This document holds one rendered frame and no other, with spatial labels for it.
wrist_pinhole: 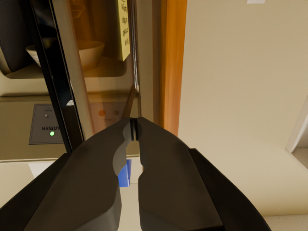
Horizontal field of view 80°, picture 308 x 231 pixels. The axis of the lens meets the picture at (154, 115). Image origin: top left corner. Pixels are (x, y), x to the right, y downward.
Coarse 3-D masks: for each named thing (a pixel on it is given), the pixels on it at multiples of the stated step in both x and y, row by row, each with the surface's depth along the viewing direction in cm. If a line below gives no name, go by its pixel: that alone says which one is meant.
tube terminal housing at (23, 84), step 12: (0, 48) 39; (0, 60) 41; (0, 72) 39; (12, 72) 42; (24, 72) 44; (36, 72) 44; (0, 84) 40; (12, 84) 41; (24, 84) 41; (36, 84) 41; (0, 96) 42; (12, 96) 42; (24, 96) 42; (132, 168) 55; (132, 180) 57
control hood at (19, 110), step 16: (32, 96) 42; (48, 96) 42; (0, 112) 39; (16, 112) 39; (32, 112) 39; (0, 128) 38; (16, 128) 38; (0, 144) 37; (16, 144) 37; (48, 144) 38; (0, 160) 36; (16, 160) 37; (32, 160) 37; (48, 160) 37
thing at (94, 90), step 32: (32, 0) 7; (64, 0) 8; (96, 0) 13; (128, 0) 29; (64, 32) 8; (96, 32) 12; (64, 64) 8; (96, 64) 12; (128, 64) 28; (64, 96) 9; (96, 96) 12; (128, 96) 28; (96, 128) 12
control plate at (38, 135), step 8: (40, 104) 40; (48, 104) 40; (40, 112) 39; (48, 112) 39; (32, 120) 39; (40, 120) 39; (48, 120) 39; (56, 120) 39; (32, 128) 38; (40, 128) 38; (48, 128) 38; (56, 128) 38; (32, 136) 38; (40, 136) 38; (48, 136) 38; (56, 136) 38; (32, 144) 37
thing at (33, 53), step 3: (33, 45) 47; (27, 48) 43; (30, 48) 45; (33, 48) 46; (27, 51) 42; (30, 51) 40; (33, 51) 40; (30, 54) 42; (33, 54) 40; (36, 54) 40; (33, 57) 42; (36, 57) 41; (36, 60) 42; (39, 63) 42
